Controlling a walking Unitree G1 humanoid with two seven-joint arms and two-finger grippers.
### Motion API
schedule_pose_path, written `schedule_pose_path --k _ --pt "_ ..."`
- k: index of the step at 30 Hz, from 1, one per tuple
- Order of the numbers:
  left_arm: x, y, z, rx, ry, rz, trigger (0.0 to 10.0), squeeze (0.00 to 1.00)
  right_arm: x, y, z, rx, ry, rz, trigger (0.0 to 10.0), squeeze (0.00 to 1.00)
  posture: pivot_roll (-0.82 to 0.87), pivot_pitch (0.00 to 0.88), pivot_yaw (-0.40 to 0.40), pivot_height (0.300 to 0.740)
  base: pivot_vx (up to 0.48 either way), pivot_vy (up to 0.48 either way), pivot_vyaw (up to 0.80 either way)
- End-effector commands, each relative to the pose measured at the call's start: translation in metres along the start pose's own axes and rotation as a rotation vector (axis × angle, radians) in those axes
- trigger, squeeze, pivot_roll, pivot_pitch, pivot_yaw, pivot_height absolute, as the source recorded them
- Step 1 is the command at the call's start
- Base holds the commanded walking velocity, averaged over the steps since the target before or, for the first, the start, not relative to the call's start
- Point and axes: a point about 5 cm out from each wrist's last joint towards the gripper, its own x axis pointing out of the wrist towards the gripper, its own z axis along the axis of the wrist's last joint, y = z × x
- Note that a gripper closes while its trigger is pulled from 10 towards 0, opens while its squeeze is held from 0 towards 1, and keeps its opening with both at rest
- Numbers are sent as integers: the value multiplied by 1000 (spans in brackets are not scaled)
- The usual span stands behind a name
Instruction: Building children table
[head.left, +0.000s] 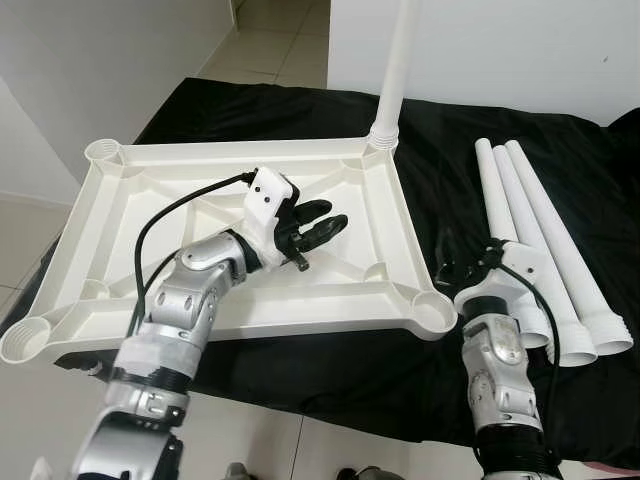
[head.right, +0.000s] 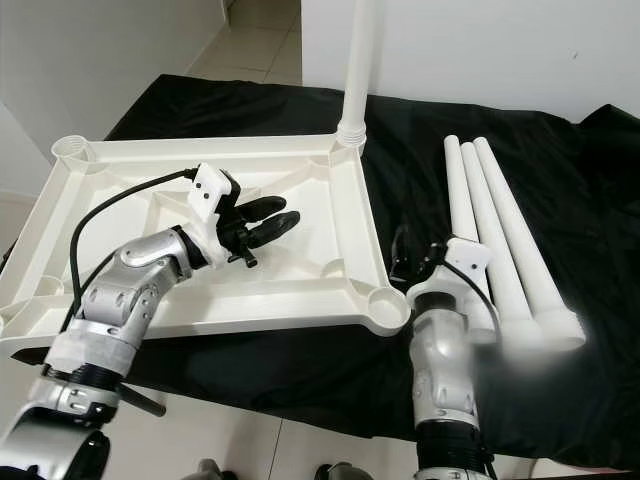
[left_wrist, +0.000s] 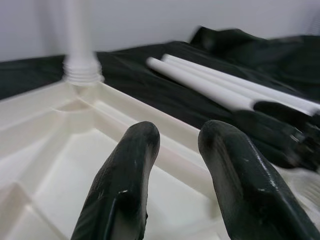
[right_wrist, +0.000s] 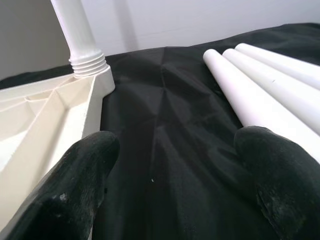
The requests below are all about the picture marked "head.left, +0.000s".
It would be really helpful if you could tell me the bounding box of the pink cushion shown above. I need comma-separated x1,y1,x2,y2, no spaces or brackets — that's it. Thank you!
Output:
580,463,640,480

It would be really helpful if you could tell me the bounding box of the white plastic table top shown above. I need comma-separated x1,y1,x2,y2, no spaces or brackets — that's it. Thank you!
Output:
0,135,461,366

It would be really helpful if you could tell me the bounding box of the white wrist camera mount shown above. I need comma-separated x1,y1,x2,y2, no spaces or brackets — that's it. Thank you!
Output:
455,240,549,321
243,168,299,266

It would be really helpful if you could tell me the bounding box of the grey robot right foot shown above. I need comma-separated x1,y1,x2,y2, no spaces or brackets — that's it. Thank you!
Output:
338,466,391,480

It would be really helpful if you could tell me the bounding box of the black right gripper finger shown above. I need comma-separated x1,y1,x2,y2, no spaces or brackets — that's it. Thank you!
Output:
435,232,459,289

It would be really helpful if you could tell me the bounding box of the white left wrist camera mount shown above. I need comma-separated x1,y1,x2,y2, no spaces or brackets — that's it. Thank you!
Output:
243,168,299,266

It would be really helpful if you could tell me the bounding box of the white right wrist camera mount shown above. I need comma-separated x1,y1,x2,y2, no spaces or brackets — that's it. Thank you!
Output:
455,240,549,321

